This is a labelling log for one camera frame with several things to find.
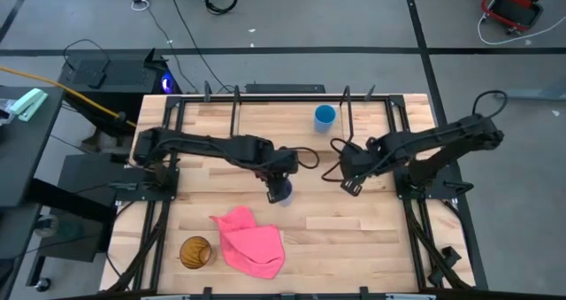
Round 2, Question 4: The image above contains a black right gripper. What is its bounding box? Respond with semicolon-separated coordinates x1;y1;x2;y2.
338;142;377;198

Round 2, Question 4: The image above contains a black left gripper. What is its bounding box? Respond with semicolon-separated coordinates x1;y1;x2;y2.
264;149;300;204

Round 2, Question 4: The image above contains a lavender plastic cup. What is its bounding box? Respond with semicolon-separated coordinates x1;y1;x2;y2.
277;179;294;207

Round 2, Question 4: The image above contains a blue plastic cup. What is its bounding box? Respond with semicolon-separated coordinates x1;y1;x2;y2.
313;104;338;135

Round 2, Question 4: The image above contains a pink knitted cloth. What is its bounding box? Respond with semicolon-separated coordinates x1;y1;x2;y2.
209;205;287;281

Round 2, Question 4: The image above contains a black power strip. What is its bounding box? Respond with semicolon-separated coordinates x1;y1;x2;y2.
245;83;326;95

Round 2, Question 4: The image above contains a black base cart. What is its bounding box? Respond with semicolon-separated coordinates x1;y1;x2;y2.
26;152;149;288

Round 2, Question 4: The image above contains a black computer tower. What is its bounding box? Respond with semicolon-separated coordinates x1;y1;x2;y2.
58;47;182;138

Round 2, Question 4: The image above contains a red and black case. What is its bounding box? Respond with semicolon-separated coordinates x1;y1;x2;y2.
480;0;553;33

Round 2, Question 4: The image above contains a black side table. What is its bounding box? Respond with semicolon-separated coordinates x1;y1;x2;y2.
0;85;65;209

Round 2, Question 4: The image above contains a mint green stapler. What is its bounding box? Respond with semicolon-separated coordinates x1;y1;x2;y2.
9;88;49;123

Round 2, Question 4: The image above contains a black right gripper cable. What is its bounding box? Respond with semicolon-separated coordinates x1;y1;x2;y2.
320;137;355;184

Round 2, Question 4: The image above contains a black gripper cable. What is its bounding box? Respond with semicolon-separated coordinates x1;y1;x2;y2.
282;146;321;171
320;137;355;184

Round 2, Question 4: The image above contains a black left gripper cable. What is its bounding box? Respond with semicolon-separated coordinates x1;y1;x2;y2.
282;146;321;171

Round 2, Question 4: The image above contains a black metal shelf frame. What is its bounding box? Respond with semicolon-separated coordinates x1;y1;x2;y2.
228;85;356;144

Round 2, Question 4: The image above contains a black table frame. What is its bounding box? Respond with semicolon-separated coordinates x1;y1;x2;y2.
100;81;487;300

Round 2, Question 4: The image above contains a black right arm cable loop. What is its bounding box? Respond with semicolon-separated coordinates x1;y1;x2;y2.
471;89;509;120

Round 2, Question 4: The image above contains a coiled black cable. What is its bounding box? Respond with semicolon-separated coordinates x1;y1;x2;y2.
204;0;239;16

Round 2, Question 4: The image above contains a yellow cable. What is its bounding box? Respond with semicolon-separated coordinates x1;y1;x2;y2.
0;65;137;128

